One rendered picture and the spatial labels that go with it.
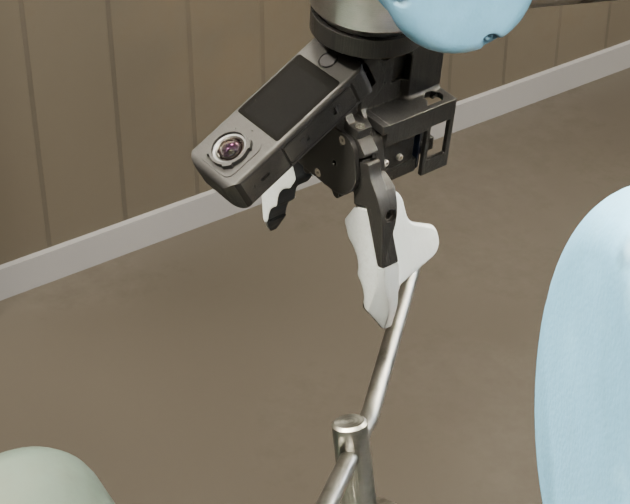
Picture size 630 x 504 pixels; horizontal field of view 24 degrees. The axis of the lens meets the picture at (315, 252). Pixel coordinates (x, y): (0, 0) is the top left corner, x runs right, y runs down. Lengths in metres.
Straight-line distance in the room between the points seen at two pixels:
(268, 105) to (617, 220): 0.51
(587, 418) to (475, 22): 0.35
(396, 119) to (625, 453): 0.55
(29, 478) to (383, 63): 0.34
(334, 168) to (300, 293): 2.41
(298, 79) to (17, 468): 0.31
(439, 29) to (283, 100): 0.19
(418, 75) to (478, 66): 3.07
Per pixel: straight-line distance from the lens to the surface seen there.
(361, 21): 0.85
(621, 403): 0.38
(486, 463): 2.88
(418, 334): 3.20
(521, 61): 4.11
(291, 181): 0.97
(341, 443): 0.88
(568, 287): 0.41
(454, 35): 0.72
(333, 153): 0.91
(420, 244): 0.95
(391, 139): 0.90
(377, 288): 0.93
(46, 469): 0.96
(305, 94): 0.88
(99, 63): 3.25
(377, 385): 0.95
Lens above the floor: 1.88
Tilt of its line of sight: 33 degrees down
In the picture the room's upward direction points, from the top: straight up
